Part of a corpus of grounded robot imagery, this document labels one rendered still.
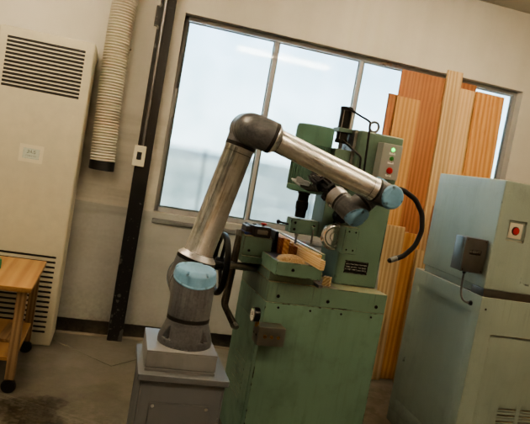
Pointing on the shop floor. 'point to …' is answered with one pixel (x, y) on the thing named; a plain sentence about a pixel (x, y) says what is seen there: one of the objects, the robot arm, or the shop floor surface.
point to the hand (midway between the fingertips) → (304, 168)
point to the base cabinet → (299, 365)
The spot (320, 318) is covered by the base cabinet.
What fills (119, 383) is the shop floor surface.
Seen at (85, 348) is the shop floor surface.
